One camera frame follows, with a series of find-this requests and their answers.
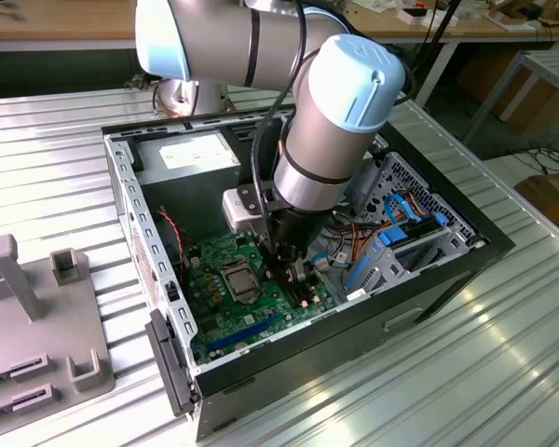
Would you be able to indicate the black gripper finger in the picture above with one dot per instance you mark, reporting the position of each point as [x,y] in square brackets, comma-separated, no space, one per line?
[272,258]
[300,271]

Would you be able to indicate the CPU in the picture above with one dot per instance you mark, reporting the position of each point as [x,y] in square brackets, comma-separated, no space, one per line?
[239,281]

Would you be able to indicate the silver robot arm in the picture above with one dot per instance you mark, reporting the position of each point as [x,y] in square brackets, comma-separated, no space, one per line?
[326,139]

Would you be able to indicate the black RAM slot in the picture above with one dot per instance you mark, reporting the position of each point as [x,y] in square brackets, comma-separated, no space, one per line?
[304,289]
[290,298]
[293,294]
[299,292]

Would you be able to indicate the green motherboard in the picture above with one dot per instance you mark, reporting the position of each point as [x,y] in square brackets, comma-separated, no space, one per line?
[256,321]

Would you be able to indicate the white power connector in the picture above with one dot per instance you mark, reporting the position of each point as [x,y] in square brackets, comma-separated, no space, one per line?
[194,262]

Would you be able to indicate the blue expansion slot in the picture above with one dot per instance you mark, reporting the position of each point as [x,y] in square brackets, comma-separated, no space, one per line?
[242,334]

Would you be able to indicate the black square chip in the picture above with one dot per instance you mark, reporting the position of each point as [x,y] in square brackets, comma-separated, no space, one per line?
[211,326]

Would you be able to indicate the blue disk carrier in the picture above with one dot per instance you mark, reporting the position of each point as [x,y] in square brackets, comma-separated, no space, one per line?
[392,236]

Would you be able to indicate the black PC case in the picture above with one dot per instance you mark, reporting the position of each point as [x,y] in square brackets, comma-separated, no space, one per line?
[307,368]

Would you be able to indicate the grey power supply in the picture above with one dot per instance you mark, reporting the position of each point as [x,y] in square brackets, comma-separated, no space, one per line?
[186,205]

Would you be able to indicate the grey disk bay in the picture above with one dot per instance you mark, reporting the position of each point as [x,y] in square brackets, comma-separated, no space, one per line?
[403,272]

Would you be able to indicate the black case fan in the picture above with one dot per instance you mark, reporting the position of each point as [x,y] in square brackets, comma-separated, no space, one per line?
[168,251]

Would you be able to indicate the black plastic case panel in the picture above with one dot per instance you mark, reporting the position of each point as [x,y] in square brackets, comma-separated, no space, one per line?
[167,363]

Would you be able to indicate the grey parts rack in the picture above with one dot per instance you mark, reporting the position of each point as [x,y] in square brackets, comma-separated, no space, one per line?
[51,326]

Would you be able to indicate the white flat box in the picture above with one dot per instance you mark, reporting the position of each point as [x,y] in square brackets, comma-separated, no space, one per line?
[410,17]

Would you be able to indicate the small brown cardboard box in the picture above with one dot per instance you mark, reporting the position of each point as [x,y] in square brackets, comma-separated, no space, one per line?
[554,200]

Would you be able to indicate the large brown cardboard box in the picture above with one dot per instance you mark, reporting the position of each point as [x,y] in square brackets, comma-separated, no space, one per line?
[535,102]

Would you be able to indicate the flat cardboard piece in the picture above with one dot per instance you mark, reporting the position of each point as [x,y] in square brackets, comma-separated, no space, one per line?
[498,18]

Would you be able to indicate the wooden workbench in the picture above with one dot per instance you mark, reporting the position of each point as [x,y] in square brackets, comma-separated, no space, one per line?
[51,25]

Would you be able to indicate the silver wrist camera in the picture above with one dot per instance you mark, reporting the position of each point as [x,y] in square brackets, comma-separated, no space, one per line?
[237,214]

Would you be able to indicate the blue carrier rail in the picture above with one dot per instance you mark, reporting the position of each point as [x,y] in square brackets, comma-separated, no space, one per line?
[358,272]

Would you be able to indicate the grey metal frame table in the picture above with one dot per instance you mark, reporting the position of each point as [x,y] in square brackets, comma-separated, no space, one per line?
[554,60]

